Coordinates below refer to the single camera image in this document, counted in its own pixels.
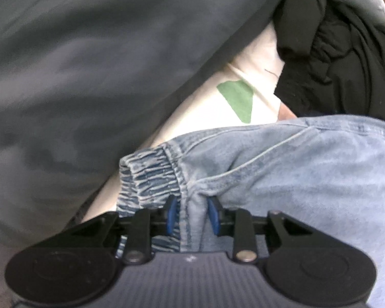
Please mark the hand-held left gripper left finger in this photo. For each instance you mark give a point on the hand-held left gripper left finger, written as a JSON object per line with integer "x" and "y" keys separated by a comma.
{"x": 170, "y": 216}

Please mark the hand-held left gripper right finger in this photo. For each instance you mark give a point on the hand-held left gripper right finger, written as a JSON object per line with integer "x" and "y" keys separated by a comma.
{"x": 213, "y": 216}

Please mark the light blue jeans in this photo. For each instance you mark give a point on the light blue jeans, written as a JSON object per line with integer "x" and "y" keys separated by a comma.
{"x": 308, "y": 173}

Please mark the bear printed bed sheet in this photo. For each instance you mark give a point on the bear printed bed sheet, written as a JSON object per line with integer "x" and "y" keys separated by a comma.
{"x": 211, "y": 115}

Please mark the black garment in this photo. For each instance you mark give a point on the black garment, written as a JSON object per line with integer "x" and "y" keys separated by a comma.
{"x": 340, "y": 64}

